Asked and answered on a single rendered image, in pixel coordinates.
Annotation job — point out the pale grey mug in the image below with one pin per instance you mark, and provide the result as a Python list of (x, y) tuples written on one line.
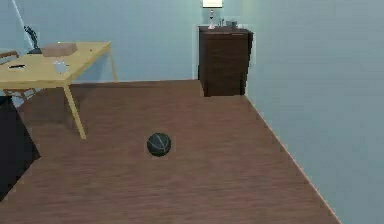
[(60, 66)]

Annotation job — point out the dark green ball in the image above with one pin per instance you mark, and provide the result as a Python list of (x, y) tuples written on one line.
[(159, 144)]

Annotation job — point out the dark brown chest of drawers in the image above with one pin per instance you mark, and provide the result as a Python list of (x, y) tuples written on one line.
[(223, 61)]

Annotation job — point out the white shade table lamp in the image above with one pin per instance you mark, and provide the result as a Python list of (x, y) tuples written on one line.
[(212, 13)]

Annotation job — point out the brown cardboard box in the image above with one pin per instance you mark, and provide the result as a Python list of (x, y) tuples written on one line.
[(59, 49)]

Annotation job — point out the yellow wooden table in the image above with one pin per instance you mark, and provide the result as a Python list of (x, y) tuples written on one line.
[(36, 71)]

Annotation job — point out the black desk lamp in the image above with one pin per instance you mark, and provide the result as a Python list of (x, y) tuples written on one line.
[(32, 40)]

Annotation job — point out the black remote control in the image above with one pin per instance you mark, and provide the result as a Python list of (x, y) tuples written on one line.
[(16, 66)]

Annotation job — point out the brown wooden chair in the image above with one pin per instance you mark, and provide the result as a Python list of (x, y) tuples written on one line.
[(11, 76)]

